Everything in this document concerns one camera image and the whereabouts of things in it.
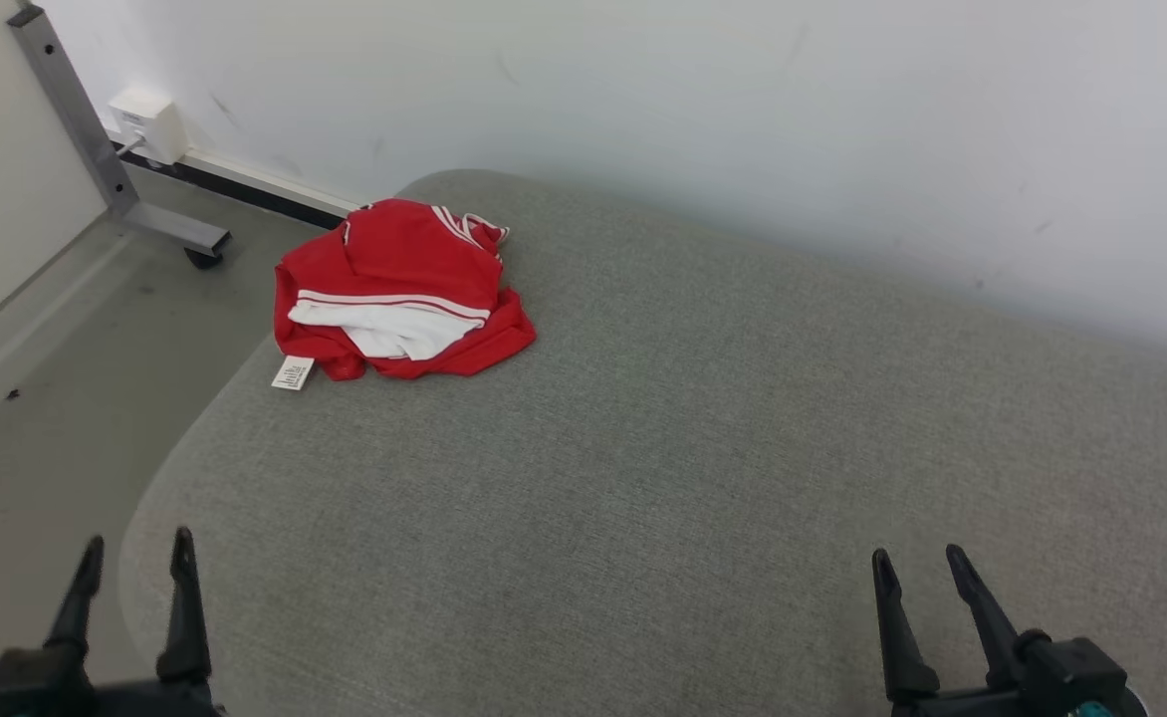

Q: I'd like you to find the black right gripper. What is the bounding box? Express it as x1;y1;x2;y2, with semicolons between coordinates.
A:
871;543;1035;717

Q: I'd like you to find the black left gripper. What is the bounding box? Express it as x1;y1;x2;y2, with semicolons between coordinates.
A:
44;526;228;717

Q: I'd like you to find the red jersey with number 23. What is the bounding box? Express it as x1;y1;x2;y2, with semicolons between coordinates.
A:
271;197;538;391

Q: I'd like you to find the white cable duct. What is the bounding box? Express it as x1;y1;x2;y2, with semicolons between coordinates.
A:
177;149;365;215

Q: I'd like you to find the white wall box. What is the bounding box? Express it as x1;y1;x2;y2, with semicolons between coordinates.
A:
108;85;189;167

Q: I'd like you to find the grey metal stand frame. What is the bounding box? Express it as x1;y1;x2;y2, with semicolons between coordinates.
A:
6;3;233;258

